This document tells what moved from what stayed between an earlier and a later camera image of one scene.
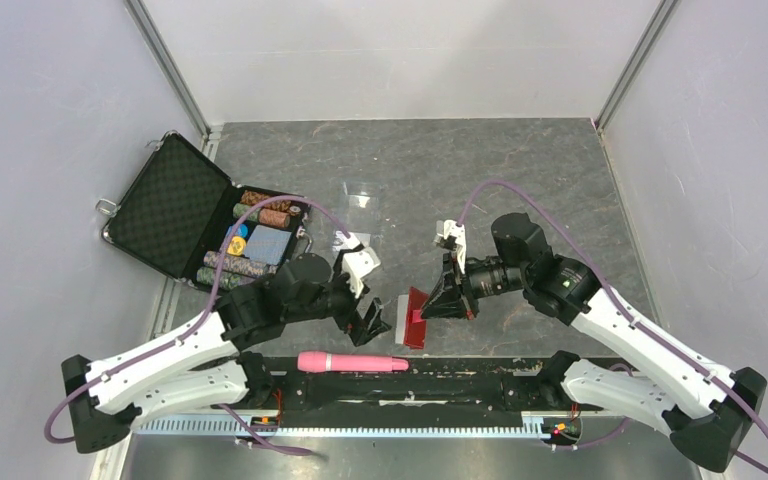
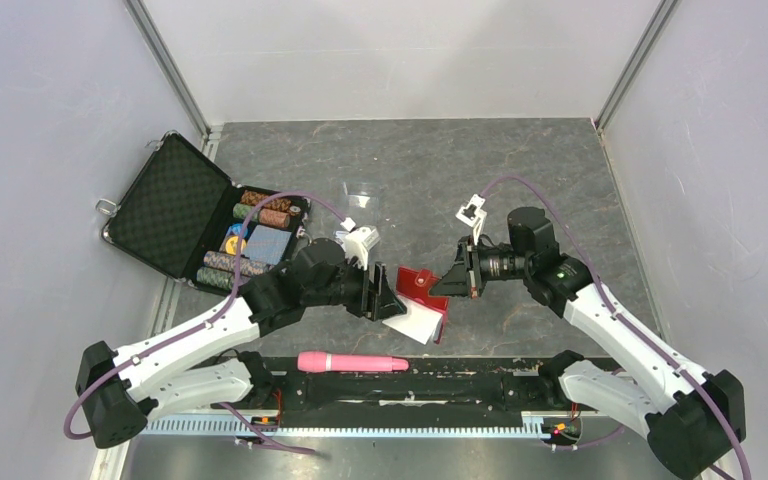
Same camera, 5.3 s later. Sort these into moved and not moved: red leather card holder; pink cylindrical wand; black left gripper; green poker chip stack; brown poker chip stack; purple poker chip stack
Moved: black left gripper; red leather card holder
Not moved: pink cylindrical wand; brown poker chip stack; purple poker chip stack; green poker chip stack
